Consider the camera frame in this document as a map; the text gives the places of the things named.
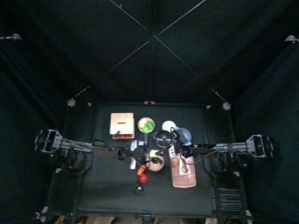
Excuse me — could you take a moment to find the white round plate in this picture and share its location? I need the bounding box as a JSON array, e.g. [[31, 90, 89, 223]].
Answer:
[[162, 120, 178, 132]]

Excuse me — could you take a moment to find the white plastic utensil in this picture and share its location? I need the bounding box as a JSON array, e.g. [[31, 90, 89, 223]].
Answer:
[[167, 144, 177, 160]]

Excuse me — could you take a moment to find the orange toy carrot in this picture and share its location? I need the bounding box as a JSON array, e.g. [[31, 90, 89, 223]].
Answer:
[[135, 164, 147, 176]]

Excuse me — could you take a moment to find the grey bowl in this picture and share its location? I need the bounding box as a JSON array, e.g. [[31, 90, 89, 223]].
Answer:
[[174, 127, 194, 146]]

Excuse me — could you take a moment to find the black round pot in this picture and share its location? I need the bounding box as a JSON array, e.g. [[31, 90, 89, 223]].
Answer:
[[154, 129, 177, 149]]

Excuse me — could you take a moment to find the green yellow round paddle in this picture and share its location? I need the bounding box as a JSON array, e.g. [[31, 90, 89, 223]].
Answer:
[[137, 116, 157, 144]]

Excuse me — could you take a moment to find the pink rectangular tray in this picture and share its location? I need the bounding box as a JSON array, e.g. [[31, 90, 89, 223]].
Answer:
[[171, 153, 198, 189]]

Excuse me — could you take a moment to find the wooden box with red front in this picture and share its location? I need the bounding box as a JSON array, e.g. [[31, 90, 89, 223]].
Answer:
[[109, 112, 137, 140]]

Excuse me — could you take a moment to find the white label sticker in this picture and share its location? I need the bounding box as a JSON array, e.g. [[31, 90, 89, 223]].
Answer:
[[218, 187, 243, 213]]

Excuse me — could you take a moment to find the white kettle with grey handle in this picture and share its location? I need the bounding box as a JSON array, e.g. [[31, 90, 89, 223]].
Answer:
[[146, 155, 166, 172]]

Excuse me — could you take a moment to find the diagonal frame wire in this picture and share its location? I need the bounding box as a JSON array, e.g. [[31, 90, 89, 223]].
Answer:
[[109, 0, 229, 103], [70, 0, 209, 102]]

